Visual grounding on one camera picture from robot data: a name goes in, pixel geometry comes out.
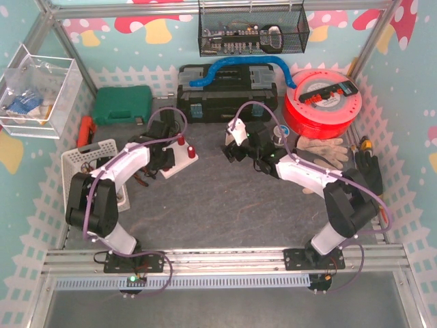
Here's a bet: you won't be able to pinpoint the white peg fixture board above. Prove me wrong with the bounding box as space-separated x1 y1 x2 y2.
160 140 199 179

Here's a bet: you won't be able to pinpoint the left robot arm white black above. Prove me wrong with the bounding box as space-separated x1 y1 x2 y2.
66 120 175 255

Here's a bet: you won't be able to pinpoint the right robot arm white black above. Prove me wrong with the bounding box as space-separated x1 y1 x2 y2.
223 118 379 264

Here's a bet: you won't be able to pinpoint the black battery holder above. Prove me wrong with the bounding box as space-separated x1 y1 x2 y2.
160 109 180 133

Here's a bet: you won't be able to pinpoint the black plastic toolbox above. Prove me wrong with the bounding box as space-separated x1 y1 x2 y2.
177 64 278 124

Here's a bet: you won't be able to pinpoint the green plastic tool case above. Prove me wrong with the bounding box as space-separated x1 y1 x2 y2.
91 85 153 126

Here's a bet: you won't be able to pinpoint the white perforated plastic basket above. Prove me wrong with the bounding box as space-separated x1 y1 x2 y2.
61 139 118 207

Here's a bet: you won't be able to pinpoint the lower beige work glove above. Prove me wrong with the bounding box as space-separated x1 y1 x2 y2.
302 186 319 195

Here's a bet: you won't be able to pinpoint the beige work glove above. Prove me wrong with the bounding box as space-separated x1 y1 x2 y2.
296 136 349 170
302 186 319 195

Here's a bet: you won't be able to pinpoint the upper beige work glove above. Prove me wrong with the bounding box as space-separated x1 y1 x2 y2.
296 136 349 170

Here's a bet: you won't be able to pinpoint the red filament spool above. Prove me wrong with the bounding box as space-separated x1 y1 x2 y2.
282 68 363 139

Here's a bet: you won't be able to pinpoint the black red terminal strip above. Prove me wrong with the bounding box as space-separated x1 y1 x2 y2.
298 80 358 105

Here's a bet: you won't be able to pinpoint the black yellow rubber glove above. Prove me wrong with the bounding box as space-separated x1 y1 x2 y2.
354 150 383 197

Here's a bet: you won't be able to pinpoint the blue white work glove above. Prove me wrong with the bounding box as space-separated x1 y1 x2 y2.
7 90 44 115

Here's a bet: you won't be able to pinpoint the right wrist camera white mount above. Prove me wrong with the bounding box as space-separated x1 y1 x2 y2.
225 118 247 146

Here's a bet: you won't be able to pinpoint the red handled pliers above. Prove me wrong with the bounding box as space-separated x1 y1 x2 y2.
133 172 156 187

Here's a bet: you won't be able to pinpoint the small solder wire spool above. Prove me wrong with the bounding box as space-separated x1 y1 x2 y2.
272 124 290 146

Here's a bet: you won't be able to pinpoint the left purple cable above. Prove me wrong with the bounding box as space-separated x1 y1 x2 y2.
81 106 189 298

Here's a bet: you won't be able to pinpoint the purple cable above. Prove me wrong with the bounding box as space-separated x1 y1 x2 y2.
231 100 393 295
81 106 189 298

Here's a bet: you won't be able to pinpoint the blue corrugated hose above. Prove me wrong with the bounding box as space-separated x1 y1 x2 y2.
189 55 298 90

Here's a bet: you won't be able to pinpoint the orange handled tool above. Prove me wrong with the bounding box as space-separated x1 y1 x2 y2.
76 115 96 148

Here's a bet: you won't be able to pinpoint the black wire mesh basket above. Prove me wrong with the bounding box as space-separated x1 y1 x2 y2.
198 1 310 57

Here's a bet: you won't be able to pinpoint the white slotted cable duct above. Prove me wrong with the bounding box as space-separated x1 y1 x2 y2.
55 273 311 291

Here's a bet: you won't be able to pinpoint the clear acrylic wall box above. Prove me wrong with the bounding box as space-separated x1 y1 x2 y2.
1 44 83 139

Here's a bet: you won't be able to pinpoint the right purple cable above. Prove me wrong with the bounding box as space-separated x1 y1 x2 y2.
231 100 393 295

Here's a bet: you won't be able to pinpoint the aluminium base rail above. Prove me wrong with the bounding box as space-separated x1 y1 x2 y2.
42 244 410 277

